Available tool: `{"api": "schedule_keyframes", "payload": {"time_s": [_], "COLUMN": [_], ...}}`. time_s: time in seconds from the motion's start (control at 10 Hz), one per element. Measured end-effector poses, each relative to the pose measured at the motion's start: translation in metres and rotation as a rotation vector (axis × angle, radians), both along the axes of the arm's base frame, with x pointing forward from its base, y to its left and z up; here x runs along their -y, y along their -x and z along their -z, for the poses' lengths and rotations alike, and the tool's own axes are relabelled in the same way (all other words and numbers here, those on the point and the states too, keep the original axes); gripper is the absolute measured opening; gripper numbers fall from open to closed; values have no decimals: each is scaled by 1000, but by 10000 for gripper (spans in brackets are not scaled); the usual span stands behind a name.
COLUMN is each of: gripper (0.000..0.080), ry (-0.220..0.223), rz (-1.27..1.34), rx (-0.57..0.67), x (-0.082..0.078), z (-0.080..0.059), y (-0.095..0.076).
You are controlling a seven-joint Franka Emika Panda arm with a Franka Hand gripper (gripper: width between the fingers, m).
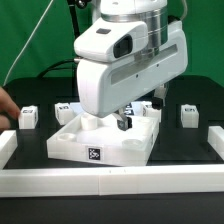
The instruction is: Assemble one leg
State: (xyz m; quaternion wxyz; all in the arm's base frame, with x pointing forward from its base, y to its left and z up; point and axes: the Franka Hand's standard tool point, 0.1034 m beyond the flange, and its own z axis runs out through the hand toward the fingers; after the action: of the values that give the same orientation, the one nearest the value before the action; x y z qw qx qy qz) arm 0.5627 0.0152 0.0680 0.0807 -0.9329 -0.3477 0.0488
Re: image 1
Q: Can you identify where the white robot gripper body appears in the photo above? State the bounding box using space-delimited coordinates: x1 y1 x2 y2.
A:
77 21 187 118

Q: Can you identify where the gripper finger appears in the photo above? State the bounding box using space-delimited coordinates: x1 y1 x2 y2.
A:
152 85 166 109
113 113 132 131

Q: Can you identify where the white square table top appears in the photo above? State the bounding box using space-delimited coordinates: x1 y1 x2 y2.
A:
47 113 159 166

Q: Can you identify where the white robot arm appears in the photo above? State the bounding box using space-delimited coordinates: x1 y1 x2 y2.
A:
74 0 188 131

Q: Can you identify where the person's hand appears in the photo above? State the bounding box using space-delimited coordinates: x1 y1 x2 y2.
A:
0 87 20 131

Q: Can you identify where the white tag sheet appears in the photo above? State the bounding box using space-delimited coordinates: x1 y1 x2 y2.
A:
70 101 142 116

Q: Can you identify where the white U-shaped fence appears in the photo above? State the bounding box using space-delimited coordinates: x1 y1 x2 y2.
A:
0 130 224 198

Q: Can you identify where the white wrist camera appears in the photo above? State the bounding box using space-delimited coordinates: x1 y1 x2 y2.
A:
74 18 148 62

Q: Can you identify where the black cable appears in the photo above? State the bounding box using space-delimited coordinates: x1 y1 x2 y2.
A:
36 0 88 80

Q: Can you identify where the white cable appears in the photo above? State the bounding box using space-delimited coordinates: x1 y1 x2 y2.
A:
2 0 54 87

